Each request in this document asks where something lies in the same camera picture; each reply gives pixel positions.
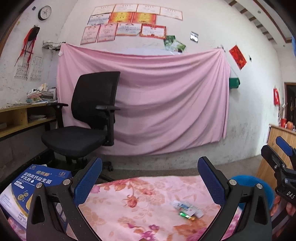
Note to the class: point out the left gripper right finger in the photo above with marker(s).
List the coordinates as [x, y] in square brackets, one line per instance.
[254, 222]

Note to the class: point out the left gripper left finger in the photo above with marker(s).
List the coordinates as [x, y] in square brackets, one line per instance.
[43, 222]

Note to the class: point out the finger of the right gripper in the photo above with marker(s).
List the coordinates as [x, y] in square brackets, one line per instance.
[273, 159]
[287, 149]

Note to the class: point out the white blue medicine sachet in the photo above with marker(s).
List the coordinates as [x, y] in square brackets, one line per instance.
[183, 206]

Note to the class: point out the person's right hand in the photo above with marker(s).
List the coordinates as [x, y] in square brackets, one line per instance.
[279, 205]

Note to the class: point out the wooden cabinet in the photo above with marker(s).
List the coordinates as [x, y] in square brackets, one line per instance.
[265, 172]

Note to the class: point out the red cup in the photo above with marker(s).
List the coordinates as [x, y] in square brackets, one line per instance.
[283, 122]

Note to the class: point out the blue plastic basin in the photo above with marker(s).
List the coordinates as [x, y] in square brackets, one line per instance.
[250, 181]

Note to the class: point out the blue milk powder box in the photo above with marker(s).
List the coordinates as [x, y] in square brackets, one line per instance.
[16, 198]

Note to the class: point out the green gold battery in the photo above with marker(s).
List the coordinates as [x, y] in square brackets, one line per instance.
[192, 218]

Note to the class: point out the floral pink tablecloth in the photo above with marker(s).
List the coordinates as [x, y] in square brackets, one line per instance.
[142, 208]

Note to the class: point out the pink hanging sheet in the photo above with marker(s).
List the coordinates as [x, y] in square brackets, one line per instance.
[166, 103]

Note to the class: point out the stack of books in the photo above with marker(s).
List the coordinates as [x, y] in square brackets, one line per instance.
[42, 94]

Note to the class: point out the black office chair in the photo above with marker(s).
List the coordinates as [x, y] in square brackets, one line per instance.
[93, 103]

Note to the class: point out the red framed certificate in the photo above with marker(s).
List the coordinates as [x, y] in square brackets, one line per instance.
[153, 31]

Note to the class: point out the pink certificate left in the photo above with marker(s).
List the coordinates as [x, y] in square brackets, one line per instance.
[90, 34]

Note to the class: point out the pink certificate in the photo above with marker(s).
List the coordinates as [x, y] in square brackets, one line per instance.
[90, 34]
[107, 32]

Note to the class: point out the orange certificate right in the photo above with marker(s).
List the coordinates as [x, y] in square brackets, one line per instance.
[144, 18]

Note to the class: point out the orange certificate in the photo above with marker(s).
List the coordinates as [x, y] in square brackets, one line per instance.
[144, 18]
[121, 17]

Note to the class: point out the white certificate middle row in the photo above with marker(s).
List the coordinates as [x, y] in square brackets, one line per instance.
[128, 29]

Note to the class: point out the orange certificate left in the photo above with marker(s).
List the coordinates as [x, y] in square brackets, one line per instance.
[121, 17]

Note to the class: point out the red wall ornament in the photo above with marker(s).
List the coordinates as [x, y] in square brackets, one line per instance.
[276, 97]

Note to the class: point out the green wall container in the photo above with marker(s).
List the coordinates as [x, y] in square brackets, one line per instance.
[234, 83]

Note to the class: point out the red paper wall decoration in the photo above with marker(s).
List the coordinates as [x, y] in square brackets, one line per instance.
[238, 57]

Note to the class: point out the small wall switch plate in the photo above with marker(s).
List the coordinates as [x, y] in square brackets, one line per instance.
[194, 37]

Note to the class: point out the wall calendar sheet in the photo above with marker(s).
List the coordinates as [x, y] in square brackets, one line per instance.
[29, 67]

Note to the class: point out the green photo on wall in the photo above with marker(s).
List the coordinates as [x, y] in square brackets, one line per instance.
[173, 45]

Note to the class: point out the red tassel wall hanging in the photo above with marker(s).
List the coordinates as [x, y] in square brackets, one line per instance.
[28, 44]

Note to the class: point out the round wall clock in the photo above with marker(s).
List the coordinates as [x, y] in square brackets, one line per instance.
[44, 13]

